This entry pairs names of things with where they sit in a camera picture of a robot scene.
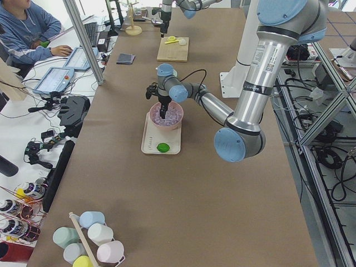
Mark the yellow cup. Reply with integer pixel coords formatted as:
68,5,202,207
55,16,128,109
72,255,93,267

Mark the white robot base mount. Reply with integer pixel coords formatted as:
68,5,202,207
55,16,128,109
220,61,249,98

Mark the white cup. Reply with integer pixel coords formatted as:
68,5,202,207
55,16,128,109
87,223,113,246

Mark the grey cup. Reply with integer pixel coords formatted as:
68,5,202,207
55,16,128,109
63,243,87,264

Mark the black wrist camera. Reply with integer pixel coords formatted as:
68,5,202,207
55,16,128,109
145,83,159,100

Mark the pink cup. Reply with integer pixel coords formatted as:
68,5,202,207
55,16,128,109
97,240,125,263

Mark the wooden mug tree stand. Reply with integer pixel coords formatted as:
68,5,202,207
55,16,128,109
125,1,142,36

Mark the bamboo cutting board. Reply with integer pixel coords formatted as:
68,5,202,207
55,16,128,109
156,37,189,62

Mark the light blue cup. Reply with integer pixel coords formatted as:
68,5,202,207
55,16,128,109
79,211,105,229

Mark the teach pendant tablet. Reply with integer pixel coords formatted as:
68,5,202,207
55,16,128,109
63,47,90,71
33,67,75,95

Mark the green lime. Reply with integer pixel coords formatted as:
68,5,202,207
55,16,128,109
156,142,170,153

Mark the yellow plastic knife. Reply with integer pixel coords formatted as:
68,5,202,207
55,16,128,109
164,39,179,45

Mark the teach pendant tablet far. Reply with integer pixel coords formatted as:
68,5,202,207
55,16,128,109
63,47,90,71

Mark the person in blue hoodie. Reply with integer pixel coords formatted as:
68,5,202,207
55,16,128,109
1,1,62,70

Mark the black keyboard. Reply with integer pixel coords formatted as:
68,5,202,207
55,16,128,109
83,22,98,47

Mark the teach pendant tablet near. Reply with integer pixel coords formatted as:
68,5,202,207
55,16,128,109
33,67,75,95

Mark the grey folded cloth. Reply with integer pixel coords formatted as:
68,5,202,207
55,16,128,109
116,53,136,65

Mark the person's hand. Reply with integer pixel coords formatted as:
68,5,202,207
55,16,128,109
51,45,73,57

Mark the mint green cup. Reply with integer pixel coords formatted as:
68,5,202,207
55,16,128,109
52,227,80,249

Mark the pink bowl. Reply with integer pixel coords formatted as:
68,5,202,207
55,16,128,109
149,101,185,131

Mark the cream plastic tray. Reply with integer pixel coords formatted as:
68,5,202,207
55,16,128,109
141,113,181,155

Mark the aluminium frame post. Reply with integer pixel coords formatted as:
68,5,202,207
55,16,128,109
63,0,104,85

